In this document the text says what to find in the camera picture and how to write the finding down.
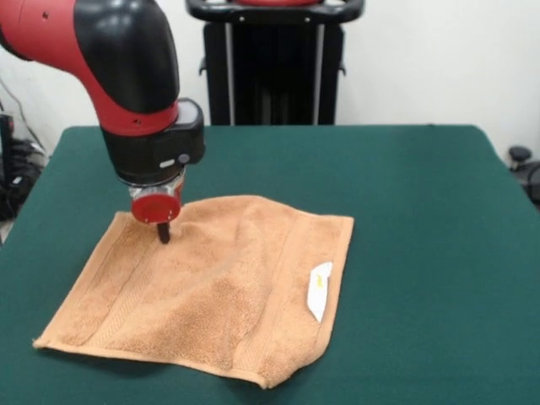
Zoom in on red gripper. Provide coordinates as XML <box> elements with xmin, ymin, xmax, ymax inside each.
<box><xmin>130</xmin><ymin>176</ymin><xmax>186</xmax><ymax>246</ymax></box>

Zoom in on tan terry towel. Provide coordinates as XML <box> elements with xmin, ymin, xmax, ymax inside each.
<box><xmin>31</xmin><ymin>193</ymin><xmax>355</xmax><ymax>390</ymax></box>

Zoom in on dark green table cloth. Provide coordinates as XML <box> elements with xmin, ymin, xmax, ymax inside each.
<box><xmin>0</xmin><ymin>124</ymin><xmax>540</xmax><ymax>405</ymax></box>

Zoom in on black office chair part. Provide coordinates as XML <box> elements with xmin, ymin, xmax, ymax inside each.
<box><xmin>508</xmin><ymin>145</ymin><xmax>540</xmax><ymax>199</ymax></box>

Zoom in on black equipment with cables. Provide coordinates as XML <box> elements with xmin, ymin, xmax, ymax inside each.
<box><xmin>0</xmin><ymin>112</ymin><xmax>47</xmax><ymax>221</ymax></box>

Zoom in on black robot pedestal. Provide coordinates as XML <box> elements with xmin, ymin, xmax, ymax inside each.
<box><xmin>185</xmin><ymin>0</ymin><xmax>364</xmax><ymax>127</ymax></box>

